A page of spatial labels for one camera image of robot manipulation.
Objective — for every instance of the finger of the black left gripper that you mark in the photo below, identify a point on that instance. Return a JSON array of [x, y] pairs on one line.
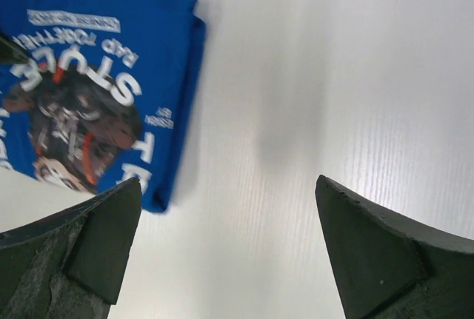
[[11, 52]]

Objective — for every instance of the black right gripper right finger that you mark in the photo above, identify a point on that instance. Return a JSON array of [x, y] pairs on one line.
[[387, 265]]

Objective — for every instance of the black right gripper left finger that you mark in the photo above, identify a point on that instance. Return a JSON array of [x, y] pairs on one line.
[[71, 264]]

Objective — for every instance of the royal blue printed t-shirt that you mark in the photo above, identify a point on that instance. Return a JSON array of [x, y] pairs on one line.
[[105, 94]]

